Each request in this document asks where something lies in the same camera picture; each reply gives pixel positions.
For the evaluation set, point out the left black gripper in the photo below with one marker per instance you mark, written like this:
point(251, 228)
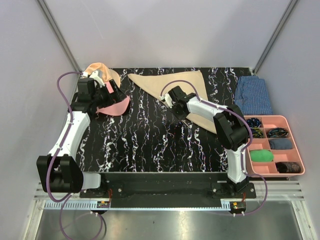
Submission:
point(117, 96)

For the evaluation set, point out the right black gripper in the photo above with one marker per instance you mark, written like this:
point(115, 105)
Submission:
point(181, 118)

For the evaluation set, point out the beige cloth napkin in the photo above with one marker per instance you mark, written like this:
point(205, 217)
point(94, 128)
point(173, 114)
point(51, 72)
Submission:
point(188, 81)

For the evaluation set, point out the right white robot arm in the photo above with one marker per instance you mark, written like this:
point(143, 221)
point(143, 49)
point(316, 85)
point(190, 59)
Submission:
point(232, 131)

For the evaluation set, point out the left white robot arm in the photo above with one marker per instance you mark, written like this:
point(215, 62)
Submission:
point(58, 170)

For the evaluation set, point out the beige bucket hat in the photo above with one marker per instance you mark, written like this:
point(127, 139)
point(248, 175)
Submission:
point(105, 73)

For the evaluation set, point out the pink baseball cap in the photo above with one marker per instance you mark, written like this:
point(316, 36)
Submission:
point(108, 108)

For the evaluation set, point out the blue checkered folded cloth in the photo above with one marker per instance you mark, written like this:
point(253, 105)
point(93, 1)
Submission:
point(251, 96)

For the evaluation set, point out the green rolled sock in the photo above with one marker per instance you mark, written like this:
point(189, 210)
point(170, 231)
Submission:
point(261, 156)

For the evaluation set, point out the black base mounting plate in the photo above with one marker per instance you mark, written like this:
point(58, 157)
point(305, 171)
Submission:
point(120, 185)

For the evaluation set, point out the teal patterned rolled sock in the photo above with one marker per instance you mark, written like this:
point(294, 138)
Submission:
point(277, 132)

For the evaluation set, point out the grey blue rolled sock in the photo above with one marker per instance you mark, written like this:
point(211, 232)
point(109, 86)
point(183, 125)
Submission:
point(280, 144)

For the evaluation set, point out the pink divided organizer tray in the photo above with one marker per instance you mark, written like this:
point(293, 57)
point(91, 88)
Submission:
point(268, 169)

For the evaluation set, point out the dark patterned rolled sock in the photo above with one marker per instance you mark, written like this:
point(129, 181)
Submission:
point(288, 167)

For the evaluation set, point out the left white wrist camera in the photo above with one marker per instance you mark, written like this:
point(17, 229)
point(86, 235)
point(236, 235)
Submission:
point(96, 75)

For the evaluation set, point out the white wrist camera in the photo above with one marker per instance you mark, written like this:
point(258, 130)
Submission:
point(167, 100)
point(96, 75)

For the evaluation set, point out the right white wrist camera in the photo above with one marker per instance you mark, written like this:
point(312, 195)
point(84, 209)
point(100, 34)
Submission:
point(167, 100)

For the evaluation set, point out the aluminium frame post left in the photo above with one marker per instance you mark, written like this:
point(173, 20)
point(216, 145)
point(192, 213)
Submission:
point(48, 15)

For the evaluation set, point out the aluminium frame post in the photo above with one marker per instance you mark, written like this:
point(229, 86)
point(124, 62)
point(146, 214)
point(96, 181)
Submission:
point(48, 15)
point(290, 8)

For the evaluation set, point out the slotted aluminium rail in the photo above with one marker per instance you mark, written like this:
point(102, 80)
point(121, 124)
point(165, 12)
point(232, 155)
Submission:
point(288, 191)

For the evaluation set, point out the aluminium frame post right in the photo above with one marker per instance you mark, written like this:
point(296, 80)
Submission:
point(290, 8)

